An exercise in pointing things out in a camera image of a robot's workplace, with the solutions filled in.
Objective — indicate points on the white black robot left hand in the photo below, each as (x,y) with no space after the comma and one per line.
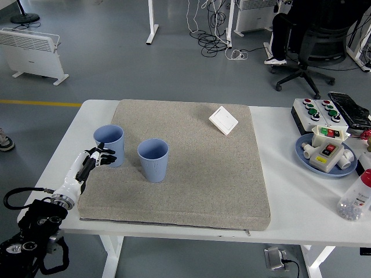
(74,176)

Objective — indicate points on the blue ribbed plastic cup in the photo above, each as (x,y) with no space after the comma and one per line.
(117,139)
(155,169)

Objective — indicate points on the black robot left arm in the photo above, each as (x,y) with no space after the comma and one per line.
(43,214)

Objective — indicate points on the white push-button control box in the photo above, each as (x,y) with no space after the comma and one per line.
(304,114)
(337,123)

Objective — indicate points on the person's shoe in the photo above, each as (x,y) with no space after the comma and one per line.
(5,143)

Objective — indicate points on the grey-brown cushion mat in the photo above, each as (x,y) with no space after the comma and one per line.
(188,173)

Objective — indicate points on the white panel heater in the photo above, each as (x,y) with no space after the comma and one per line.
(255,14)
(29,55)

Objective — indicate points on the black fan stand base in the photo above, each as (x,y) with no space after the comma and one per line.
(24,18)

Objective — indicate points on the white desk leg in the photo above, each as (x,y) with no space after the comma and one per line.
(230,23)
(152,29)

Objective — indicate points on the grey foot pedal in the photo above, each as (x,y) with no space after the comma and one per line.
(274,257)

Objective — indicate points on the white table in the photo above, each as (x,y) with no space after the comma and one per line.
(290,202)

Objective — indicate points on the blue round plate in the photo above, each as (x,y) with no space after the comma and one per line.
(303,162)

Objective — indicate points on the white pipe fitting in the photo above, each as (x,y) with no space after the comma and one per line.
(347,160)
(307,150)

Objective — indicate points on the person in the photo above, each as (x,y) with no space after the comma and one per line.
(279,34)

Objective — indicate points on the clear screw bottle red cap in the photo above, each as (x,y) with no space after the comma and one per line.
(355,199)

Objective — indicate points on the black office chair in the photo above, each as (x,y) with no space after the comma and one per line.
(324,43)

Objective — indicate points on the black keyboard in plastic wrap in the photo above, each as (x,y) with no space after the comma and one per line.
(350,110)

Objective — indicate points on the red round object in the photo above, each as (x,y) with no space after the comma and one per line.
(366,135)

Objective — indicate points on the brown small object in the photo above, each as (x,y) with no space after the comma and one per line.
(369,144)

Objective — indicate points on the black small box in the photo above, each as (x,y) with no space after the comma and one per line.
(365,251)

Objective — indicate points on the white wall switch plate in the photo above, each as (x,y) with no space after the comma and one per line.
(223,120)

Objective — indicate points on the beige switch box red button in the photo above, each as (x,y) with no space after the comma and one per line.
(326,157)

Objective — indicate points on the white switch box green red buttons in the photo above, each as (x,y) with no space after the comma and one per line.
(329,136)

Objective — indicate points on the white desk frame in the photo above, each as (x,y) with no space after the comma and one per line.
(352,53)

